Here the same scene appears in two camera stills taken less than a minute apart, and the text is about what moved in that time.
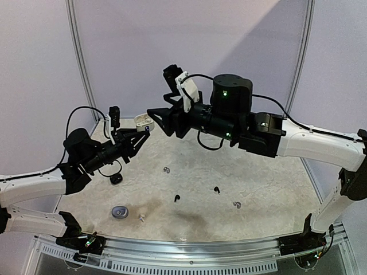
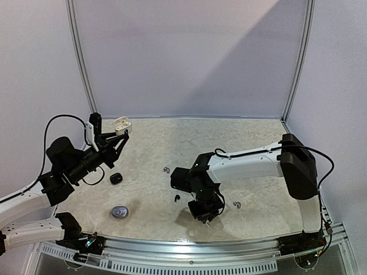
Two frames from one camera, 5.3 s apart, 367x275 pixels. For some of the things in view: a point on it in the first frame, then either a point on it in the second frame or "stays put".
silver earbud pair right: (237, 204) stays put
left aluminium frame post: (74, 28) stays put
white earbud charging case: (143, 120) to (121, 124)
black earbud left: (176, 196) stays put
